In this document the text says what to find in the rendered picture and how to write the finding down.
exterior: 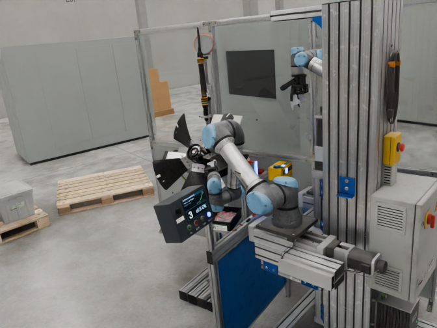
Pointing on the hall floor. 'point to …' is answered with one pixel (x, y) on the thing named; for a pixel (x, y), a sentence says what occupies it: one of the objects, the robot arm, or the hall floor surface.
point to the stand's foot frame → (198, 291)
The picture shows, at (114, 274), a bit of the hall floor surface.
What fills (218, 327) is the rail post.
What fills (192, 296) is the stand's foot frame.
